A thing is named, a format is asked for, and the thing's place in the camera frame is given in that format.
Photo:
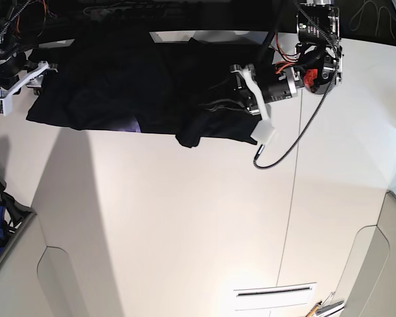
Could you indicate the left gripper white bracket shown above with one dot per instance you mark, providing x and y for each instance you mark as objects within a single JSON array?
[{"x": 231, "y": 85}]

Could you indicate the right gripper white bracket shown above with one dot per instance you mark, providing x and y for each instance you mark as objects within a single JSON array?
[{"x": 28, "y": 77}]

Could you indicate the black T-shirt with print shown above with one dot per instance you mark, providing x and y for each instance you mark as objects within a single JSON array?
[{"x": 125, "y": 81}]

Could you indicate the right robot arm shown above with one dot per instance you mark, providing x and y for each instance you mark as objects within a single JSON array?
[{"x": 29, "y": 33}]

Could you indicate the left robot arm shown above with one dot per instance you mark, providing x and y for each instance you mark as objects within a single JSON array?
[{"x": 315, "y": 65}]

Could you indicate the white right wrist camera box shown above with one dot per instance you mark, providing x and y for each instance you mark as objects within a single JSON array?
[{"x": 6, "y": 105}]

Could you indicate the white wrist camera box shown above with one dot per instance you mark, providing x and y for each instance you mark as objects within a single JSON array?
[
  {"x": 263, "y": 132},
  {"x": 6, "y": 105}
]

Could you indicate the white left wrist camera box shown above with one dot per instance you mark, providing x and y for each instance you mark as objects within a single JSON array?
[{"x": 263, "y": 132}]

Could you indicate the yellow handled tool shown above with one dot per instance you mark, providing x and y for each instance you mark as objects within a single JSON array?
[{"x": 314, "y": 309}]

